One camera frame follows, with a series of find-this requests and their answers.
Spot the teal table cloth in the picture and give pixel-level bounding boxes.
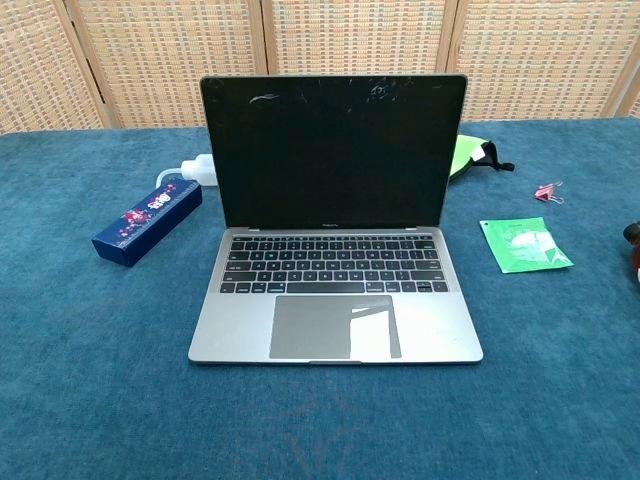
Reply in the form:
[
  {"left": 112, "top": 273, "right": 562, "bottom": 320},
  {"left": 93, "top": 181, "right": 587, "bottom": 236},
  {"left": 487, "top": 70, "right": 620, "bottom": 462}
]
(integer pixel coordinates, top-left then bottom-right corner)
[{"left": 0, "top": 115, "right": 640, "bottom": 480}]

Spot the dark brown object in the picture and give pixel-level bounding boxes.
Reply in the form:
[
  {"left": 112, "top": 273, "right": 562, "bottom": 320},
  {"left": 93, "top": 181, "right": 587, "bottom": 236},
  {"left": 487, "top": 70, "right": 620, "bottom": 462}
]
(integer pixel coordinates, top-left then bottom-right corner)
[{"left": 622, "top": 220, "right": 640, "bottom": 286}]

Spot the green foil sachet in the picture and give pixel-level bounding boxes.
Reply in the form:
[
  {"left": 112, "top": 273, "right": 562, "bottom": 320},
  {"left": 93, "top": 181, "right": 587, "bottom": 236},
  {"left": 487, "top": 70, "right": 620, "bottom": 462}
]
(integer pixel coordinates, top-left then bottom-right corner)
[{"left": 479, "top": 216, "right": 575, "bottom": 275}]

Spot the woven folding screen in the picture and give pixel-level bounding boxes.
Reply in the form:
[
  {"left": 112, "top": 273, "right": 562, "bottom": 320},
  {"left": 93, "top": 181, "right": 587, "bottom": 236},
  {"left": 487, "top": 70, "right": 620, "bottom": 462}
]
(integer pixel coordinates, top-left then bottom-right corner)
[{"left": 0, "top": 0, "right": 640, "bottom": 135}]

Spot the silver laptop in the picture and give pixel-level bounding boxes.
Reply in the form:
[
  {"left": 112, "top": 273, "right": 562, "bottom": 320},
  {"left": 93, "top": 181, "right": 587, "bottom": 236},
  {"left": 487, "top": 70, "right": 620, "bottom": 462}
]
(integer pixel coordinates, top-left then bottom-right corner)
[{"left": 187, "top": 74, "right": 485, "bottom": 367}]

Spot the pink binder clip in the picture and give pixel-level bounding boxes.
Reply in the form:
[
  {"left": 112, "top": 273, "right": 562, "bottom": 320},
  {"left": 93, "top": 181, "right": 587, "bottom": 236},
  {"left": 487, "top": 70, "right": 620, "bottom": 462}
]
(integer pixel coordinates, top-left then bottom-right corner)
[{"left": 534, "top": 181, "right": 567, "bottom": 205}]

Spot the translucent plastic squeeze bottle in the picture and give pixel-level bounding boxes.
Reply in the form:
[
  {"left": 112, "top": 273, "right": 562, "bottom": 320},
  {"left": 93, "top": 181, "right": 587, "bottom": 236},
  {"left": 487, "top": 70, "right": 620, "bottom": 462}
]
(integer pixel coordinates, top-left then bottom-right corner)
[{"left": 156, "top": 154, "right": 218, "bottom": 189}]

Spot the green microfiber cloth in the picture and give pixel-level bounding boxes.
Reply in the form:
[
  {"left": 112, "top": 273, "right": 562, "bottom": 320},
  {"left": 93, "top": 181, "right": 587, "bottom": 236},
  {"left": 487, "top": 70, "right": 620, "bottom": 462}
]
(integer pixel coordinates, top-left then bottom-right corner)
[{"left": 448, "top": 133, "right": 516, "bottom": 182}]

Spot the dark blue floral box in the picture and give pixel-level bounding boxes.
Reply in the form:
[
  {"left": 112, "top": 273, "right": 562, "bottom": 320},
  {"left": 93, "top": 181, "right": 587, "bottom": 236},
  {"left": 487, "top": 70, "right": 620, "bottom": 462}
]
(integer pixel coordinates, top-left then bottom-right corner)
[{"left": 91, "top": 180, "right": 204, "bottom": 269}]

